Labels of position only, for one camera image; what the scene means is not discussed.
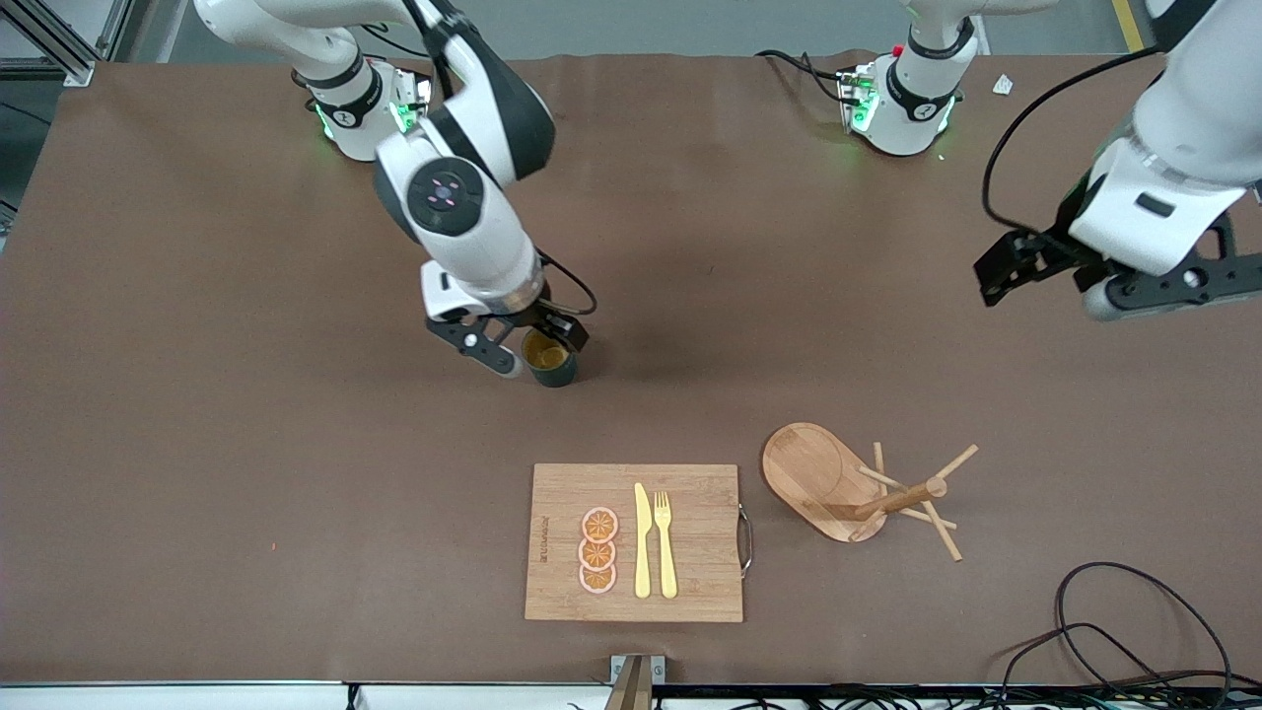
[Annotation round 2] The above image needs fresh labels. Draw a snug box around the dark green cup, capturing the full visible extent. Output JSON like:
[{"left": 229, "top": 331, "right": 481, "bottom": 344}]
[{"left": 520, "top": 328, "right": 581, "bottom": 389}]

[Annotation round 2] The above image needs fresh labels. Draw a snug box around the yellow plastic knife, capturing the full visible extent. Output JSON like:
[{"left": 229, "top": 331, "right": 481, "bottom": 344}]
[{"left": 634, "top": 482, "right": 653, "bottom": 600}]

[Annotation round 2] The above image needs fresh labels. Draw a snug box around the yellow plastic fork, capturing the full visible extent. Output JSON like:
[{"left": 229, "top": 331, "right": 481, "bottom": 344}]
[{"left": 654, "top": 491, "right": 678, "bottom": 600}]

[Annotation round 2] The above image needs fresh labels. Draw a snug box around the bamboo cutting board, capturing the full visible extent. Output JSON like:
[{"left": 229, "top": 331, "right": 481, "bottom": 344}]
[{"left": 525, "top": 463, "right": 745, "bottom": 624}]

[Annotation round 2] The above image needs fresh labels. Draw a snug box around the wooden mug tree rack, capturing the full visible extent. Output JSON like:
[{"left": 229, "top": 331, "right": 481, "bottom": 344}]
[{"left": 761, "top": 422, "right": 980, "bottom": 563}]

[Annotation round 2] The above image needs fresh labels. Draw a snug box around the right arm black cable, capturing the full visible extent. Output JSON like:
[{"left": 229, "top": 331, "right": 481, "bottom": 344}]
[{"left": 537, "top": 251, "right": 599, "bottom": 317}]

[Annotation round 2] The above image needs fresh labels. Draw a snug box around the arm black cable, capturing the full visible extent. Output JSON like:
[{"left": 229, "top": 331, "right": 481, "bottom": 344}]
[
  {"left": 983, "top": 44, "right": 1169, "bottom": 238},
  {"left": 537, "top": 251, "right": 599, "bottom": 317}
]

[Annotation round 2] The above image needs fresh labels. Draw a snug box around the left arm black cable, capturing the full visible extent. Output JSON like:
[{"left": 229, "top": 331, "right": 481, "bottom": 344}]
[{"left": 983, "top": 44, "right": 1169, "bottom": 238}]

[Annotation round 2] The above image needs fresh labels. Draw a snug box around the looped black floor cable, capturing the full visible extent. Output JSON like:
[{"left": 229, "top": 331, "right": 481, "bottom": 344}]
[
  {"left": 1053, "top": 562, "right": 1233, "bottom": 710},
  {"left": 1001, "top": 621, "right": 1140, "bottom": 710}
]

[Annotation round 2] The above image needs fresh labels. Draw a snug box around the metal bracket with post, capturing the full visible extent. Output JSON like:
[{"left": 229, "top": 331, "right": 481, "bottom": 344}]
[{"left": 606, "top": 654, "right": 666, "bottom": 710}]

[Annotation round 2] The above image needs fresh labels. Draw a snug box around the aluminium frame profile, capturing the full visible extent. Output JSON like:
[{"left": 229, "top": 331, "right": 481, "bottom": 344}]
[{"left": 0, "top": 0, "right": 134, "bottom": 88}]

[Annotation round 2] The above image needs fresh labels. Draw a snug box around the tangled black cable bundle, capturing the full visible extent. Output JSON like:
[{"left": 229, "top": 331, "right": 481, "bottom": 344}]
[{"left": 661, "top": 683, "right": 1262, "bottom": 710}]

